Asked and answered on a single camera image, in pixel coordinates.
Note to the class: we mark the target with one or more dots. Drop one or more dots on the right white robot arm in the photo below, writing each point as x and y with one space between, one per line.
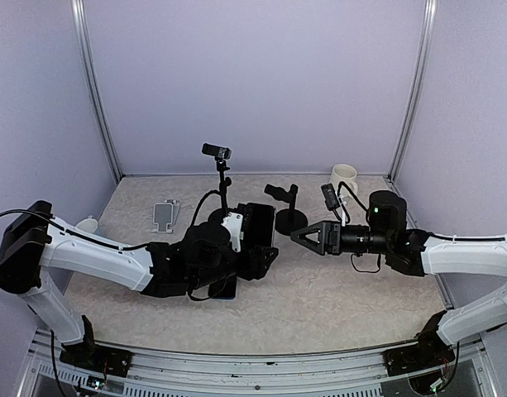
417 252

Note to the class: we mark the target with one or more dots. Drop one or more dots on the light blue mug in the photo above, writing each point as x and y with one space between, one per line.
89 225

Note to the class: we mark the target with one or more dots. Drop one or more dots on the blue phone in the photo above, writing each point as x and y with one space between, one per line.
223 289

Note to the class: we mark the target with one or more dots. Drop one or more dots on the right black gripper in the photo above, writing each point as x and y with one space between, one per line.
329 237

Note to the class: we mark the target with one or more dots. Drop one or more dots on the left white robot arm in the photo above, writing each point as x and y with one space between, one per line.
37 241

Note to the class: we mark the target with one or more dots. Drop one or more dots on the silver folding phone stand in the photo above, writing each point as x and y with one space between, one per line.
165 215

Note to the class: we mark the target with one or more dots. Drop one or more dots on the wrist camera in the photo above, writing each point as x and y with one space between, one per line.
334 204
233 223

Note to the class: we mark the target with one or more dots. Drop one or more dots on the right aluminium frame post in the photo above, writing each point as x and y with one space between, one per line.
421 63

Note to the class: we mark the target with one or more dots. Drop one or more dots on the left aluminium frame post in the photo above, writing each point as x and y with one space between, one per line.
86 54

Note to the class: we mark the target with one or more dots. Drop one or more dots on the black tall phone stand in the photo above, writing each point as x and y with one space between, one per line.
221 155

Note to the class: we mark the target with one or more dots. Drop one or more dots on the front aluminium rail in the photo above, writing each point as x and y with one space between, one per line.
359 372

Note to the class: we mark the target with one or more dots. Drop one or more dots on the aluminium frame post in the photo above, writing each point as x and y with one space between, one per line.
86 54
421 63

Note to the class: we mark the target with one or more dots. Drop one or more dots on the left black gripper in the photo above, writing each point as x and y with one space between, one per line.
254 266

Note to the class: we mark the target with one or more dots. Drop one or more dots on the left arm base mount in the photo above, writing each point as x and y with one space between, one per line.
91 356

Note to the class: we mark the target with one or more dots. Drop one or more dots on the cream ceramic mug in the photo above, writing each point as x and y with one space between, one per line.
344 173

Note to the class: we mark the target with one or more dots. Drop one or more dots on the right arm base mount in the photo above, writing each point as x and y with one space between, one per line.
428 351

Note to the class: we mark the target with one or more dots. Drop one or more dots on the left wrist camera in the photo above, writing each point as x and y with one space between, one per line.
233 223

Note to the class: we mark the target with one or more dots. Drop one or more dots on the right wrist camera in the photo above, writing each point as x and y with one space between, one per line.
334 204

